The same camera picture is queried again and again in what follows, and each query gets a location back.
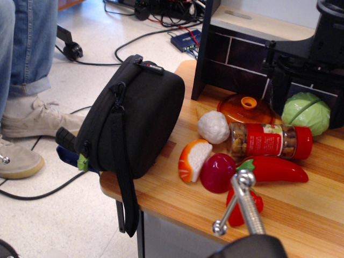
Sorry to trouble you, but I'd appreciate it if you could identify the black floor cable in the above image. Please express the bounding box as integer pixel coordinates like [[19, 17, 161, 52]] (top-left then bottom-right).
[[0, 170, 87, 201]]

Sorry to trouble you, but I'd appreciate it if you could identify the metal clamp screw handle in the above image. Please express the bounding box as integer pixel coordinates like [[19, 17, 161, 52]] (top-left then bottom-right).
[[212, 169, 266, 237]]

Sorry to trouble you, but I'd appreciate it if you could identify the beige sneaker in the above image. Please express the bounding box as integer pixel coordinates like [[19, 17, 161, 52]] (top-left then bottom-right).
[[1, 98, 84, 138], [1, 135, 44, 179]]

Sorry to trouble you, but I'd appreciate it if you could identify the red-capped spice jar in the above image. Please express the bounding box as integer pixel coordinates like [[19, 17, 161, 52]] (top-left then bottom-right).
[[228, 122, 313, 159]]

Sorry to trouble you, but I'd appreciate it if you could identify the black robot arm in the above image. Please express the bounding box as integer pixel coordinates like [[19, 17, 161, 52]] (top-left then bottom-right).
[[262, 1, 343, 128]]

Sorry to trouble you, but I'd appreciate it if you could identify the white toy garlic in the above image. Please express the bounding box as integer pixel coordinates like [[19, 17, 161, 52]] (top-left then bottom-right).
[[197, 111, 230, 144]]

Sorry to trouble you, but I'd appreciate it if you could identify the blue table clamp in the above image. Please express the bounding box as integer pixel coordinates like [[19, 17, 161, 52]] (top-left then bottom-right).
[[55, 127, 101, 176]]

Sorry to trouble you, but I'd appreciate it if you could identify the dark red toy plum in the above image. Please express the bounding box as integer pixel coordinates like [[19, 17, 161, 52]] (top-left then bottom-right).
[[200, 153, 236, 194]]

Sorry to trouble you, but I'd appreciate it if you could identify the green toy cabbage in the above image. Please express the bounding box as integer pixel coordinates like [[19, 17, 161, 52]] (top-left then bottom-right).
[[282, 92, 331, 136]]

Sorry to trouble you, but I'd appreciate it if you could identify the tangled cables and power strip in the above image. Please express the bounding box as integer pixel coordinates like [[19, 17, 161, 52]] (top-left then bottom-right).
[[103, 0, 207, 28]]

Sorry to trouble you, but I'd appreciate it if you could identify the orange white toy sushi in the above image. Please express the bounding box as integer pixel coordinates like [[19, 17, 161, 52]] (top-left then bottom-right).
[[178, 139, 212, 183]]

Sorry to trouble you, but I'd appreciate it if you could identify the blue jeans leg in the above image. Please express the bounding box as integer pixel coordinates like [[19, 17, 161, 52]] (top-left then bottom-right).
[[1, 1, 58, 112]]

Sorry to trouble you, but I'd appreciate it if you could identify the beige left sneaker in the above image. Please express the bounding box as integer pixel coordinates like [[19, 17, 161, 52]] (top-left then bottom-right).
[[1, 135, 44, 179]]

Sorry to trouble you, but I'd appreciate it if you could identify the orange toy pot lid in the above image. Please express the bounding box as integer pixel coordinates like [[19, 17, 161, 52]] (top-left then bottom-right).
[[217, 94, 275, 124]]

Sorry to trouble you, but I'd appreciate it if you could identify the black chair caster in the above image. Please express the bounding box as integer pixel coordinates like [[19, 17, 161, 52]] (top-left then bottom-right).
[[56, 25, 83, 60]]

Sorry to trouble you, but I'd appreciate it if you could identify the blue network switch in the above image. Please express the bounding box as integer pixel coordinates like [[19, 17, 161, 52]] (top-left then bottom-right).
[[170, 29, 202, 53]]

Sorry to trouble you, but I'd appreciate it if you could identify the red toy chili pepper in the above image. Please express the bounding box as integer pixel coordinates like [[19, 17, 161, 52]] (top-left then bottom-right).
[[236, 156, 309, 183]]

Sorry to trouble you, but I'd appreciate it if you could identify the black clamp body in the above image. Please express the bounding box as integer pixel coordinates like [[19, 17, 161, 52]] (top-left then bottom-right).
[[209, 234, 288, 257]]

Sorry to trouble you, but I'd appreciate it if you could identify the beige right sneaker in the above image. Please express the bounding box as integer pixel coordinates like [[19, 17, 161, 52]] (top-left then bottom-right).
[[1, 98, 84, 138]]

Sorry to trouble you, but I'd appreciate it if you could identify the small red toy pepper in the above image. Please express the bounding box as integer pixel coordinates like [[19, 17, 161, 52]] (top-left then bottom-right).
[[226, 188, 264, 227]]

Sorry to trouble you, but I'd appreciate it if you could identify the dark toy kitchen stand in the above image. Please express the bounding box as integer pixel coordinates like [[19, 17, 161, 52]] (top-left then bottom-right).
[[191, 1, 336, 107]]

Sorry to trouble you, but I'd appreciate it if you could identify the black zipper bag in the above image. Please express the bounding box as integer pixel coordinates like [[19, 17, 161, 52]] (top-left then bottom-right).
[[74, 54, 186, 238]]

